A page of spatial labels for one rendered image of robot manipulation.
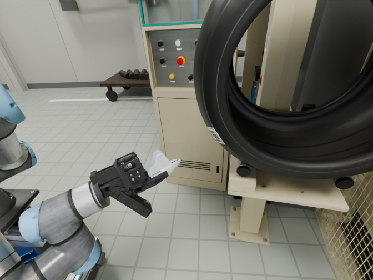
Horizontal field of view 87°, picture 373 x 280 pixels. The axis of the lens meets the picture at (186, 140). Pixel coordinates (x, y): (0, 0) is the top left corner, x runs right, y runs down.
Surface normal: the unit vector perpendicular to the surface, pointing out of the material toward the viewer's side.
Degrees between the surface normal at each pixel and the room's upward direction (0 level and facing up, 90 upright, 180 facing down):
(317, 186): 0
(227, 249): 0
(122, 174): 70
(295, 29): 90
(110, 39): 90
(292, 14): 90
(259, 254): 0
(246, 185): 90
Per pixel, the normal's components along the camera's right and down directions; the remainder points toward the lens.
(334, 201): -0.06, -0.83
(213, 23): -0.82, 0.03
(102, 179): 0.36, 0.18
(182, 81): -0.24, 0.55
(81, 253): 0.73, 0.04
